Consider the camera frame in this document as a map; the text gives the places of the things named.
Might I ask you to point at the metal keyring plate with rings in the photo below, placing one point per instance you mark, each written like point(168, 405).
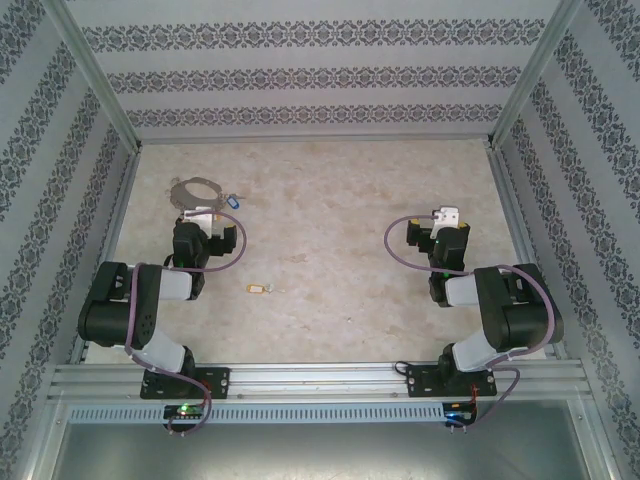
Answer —
point(177, 199)

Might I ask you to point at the blue key tag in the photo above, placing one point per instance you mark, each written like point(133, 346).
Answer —
point(232, 202)

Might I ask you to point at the yellow key tag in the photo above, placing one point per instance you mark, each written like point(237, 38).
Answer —
point(255, 288)

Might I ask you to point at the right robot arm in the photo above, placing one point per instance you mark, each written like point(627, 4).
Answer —
point(525, 310)

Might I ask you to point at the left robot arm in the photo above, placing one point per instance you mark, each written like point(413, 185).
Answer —
point(107, 310)

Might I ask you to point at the right circuit board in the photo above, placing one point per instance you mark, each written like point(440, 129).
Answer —
point(457, 412)

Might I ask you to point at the circuit board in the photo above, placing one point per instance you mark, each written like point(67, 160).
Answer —
point(185, 411)
point(457, 412)

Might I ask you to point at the left circuit board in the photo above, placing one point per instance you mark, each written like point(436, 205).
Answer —
point(185, 411)

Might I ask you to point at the grey metal panel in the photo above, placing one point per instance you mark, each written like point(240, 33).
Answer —
point(320, 455)

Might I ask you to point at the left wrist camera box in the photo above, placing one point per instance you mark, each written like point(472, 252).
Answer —
point(200, 216)

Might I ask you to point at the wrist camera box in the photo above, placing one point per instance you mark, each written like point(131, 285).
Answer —
point(200, 216)
point(446, 215)

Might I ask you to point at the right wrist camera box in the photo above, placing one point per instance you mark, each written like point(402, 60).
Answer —
point(446, 215)

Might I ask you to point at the aluminium side rail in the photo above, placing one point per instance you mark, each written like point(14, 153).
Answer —
point(514, 200)
point(107, 250)

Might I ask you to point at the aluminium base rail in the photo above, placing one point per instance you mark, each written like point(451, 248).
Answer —
point(320, 377)

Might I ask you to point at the aluminium frame post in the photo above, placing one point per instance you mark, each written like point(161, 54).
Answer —
point(537, 75)
point(95, 75)

